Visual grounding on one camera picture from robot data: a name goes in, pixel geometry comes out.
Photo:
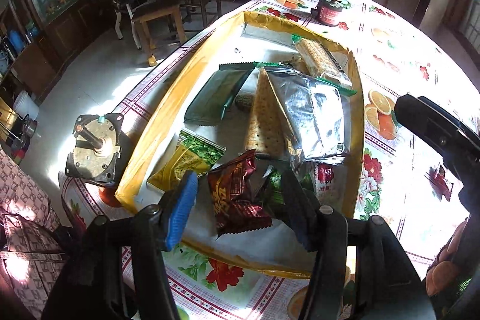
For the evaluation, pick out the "green cracker pack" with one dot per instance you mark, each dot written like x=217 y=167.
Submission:
x=267 y=131

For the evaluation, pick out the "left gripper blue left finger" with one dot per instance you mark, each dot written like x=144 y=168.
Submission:
x=176 y=206

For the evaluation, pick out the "dark green snack pack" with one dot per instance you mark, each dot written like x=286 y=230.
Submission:
x=216 y=96

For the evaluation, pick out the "yellow-taped white box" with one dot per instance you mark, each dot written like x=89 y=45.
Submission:
x=244 y=38

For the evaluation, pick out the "brass electric motor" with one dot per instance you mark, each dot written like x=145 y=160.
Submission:
x=101 y=149

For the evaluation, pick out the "red small snack packet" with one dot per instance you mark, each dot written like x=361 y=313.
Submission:
x=441 y=184

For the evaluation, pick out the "red-labelled dark jar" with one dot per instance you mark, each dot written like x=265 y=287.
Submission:
x=329 y=11

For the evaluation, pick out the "green small snack packet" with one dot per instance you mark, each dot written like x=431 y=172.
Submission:
x=270 y=195

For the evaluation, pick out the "dark red foil snack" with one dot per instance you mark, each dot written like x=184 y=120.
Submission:
x=232 y=198

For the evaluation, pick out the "right hand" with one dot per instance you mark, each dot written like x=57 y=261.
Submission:
x=443 y=270

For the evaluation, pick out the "yellow green snack packet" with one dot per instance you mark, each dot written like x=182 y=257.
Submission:
x=192 y=153

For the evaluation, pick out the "silver foil snack bag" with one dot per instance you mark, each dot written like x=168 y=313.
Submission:
x=311 y=115

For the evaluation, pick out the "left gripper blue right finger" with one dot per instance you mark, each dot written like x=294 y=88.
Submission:
x=301 y=210

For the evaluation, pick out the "red white snack packet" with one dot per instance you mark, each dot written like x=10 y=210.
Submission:
x=330 y=185

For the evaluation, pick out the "wooden stool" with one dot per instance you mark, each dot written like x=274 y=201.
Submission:
x=152 y=13

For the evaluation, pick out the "green-ended round candy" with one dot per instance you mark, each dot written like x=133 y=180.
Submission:
x=244 y=102

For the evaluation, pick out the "floral fruit tablecloth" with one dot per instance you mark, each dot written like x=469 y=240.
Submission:
x=394 y=59

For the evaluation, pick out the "green wafer pack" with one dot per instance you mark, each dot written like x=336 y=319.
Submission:
x=322 y=65

